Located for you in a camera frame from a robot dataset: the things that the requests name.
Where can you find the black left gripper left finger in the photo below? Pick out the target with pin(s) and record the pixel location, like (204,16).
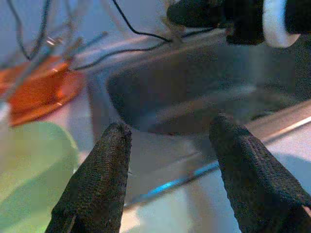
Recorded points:
(97,189)

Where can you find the green plate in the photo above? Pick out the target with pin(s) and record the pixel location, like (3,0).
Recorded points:
(31,170)

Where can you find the stainless steel sink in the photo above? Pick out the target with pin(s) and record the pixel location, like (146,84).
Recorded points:
(182,80)

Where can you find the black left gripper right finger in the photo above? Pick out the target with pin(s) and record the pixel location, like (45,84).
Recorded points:
(255,189)

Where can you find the orange plate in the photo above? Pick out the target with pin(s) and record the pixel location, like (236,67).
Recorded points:
(41,97)

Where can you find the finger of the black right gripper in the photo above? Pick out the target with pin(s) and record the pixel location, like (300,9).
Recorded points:
(196,13)

